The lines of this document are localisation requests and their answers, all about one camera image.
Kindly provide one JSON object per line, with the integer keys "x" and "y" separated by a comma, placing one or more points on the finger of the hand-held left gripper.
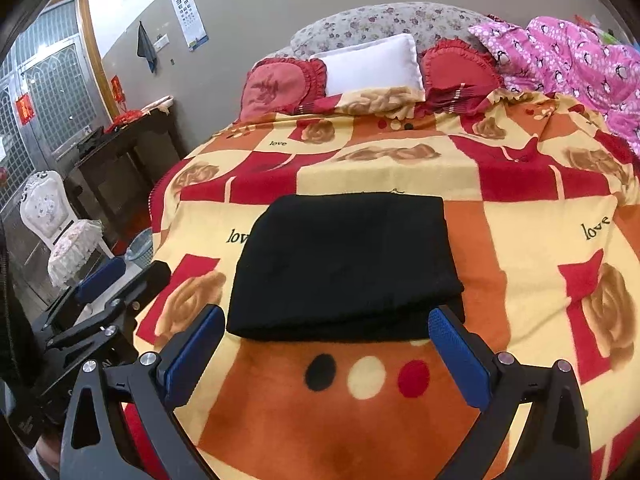
{"x": 145, "y": 285}
{"x": 100, "y": 277}

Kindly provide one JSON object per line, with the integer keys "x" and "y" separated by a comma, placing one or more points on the floral padded headboard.
{"x": 375, "y": 20}

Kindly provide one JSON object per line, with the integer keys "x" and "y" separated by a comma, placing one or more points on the blue hanging cloth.
{"x": 147, "y": 47}

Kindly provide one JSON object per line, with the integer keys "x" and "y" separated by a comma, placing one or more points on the black pants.
{"x": 345, "y": 270}

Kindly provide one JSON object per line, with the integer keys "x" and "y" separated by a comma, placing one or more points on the red orange printed blanket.
{"x": 525, "y": 260}

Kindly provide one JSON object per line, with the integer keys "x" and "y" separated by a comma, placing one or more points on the eye chart poster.
{"x": 189, "y": 17}

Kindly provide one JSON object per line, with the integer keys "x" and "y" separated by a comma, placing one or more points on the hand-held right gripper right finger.
{"x": 460, "y": 365}

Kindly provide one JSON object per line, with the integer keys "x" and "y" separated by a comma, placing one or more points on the red ruffled heart pillow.
{"x": 275, "y": 90}
{"x": 460, "y": 75}

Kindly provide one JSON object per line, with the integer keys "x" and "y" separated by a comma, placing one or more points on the pink penguin print quilt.
{"x": 575, "y": 60}

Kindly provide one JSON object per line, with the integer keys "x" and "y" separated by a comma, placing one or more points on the white pillow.
{"x": 370, "y": 67}

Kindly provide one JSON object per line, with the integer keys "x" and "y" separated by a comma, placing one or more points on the red cloth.
{"x": 122, "y": 119}

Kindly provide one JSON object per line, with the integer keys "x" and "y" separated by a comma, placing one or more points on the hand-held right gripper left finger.
{"x": 195, "y": 360}

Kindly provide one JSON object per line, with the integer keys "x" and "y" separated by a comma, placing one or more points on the white ornate chair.
{"x": 45, "y": 210}

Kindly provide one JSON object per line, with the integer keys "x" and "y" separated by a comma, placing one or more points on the red paper door decoration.
{"x": 25, "y": 109}

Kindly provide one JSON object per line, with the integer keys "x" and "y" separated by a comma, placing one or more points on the blue plastic basket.
{"x": 140, "y": 250}

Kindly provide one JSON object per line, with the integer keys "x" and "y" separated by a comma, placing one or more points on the red paper wall decoration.
{"x": 116, "y": 90}

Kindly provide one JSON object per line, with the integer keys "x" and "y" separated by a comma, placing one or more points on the metal grille door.
{"x": 55, "y": 85}

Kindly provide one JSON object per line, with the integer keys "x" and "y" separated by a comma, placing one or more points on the dark wooden table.
{"x": 130, "y": 160}

